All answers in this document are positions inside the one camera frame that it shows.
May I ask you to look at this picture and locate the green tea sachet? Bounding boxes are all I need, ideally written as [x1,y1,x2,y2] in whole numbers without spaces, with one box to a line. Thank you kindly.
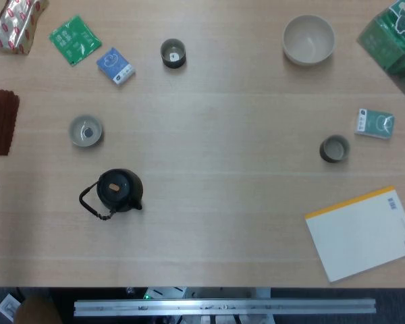
[49,14,103,68]

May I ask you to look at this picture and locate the clear box green tea bags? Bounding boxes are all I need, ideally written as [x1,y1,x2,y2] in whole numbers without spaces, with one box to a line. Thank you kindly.
[356,0,405,111]

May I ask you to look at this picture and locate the teal tea box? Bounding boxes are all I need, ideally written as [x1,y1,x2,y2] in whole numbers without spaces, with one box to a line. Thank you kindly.
[354,108,396,141]

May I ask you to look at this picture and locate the dark brown cloth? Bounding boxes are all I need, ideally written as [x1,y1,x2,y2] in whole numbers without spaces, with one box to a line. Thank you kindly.
[0,88,20,158]

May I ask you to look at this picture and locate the light grey shallow teacup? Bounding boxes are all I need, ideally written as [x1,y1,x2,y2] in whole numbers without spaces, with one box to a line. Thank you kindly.
[67,114,104,148]

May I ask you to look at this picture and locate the black teapot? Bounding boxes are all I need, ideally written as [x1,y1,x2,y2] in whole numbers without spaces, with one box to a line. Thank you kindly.
[79,168,145,222]

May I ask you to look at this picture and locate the aluminium rail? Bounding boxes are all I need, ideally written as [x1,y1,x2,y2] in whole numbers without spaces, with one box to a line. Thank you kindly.
[73,298,377,317]

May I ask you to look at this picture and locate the orange brown object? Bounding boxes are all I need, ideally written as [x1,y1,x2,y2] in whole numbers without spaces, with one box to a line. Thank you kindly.
[15,296,63,324]

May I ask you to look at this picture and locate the white paper tag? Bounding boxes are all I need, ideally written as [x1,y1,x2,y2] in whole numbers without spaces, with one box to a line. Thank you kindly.
[0,293,22,321]

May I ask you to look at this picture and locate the dark teacup plain inside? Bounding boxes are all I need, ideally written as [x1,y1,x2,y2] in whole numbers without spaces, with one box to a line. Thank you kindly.
[319,134,351,163]

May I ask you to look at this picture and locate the blue tea box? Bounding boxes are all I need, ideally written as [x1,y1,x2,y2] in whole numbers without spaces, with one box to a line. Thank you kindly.
[96,47,136,87]

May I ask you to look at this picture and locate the white notebook yellow spine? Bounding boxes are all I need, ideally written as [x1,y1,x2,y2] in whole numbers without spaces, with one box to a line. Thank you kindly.
[304,185,405,284]

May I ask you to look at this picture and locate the beige ceramic bowl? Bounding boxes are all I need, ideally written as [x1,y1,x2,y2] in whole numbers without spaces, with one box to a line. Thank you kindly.
[282,14,336,67]

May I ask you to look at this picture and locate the dark teacup with white tag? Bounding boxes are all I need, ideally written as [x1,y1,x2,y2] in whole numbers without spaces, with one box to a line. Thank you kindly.
[160,38,187,70]

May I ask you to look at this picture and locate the gold red foil bag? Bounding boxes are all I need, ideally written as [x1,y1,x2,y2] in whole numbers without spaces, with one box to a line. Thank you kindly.
[0,0,50,55]

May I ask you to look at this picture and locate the robot base chassis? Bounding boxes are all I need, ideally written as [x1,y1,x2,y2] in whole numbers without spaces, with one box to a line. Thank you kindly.
[124,286,273,324]

